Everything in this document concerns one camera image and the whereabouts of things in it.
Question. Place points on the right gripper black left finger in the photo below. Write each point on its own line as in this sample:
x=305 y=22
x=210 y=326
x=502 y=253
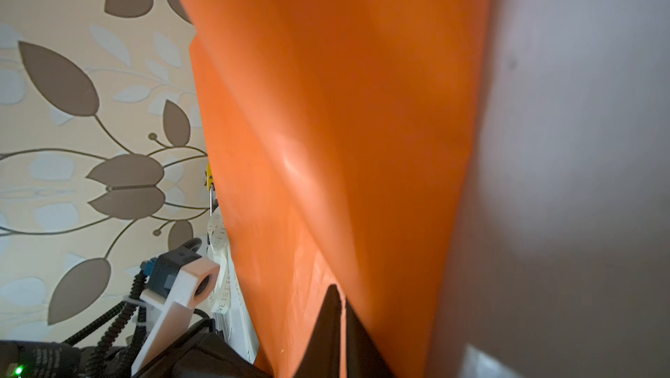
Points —
x=322 y=355

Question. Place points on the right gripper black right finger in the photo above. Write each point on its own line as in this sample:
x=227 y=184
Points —
x=362 y=356

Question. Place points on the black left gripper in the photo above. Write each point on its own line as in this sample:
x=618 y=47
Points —
x=200 y=352

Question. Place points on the orange wrapping paper sheet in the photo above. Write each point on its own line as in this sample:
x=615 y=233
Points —
x=366 y=109

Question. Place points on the white ribbon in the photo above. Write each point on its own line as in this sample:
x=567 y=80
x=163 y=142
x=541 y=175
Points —
x=226 y=302

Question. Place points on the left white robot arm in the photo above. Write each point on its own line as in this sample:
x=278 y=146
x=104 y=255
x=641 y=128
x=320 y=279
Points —
x=107 y=347

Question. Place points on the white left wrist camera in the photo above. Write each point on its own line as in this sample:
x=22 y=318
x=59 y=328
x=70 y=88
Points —
x=178 y=281

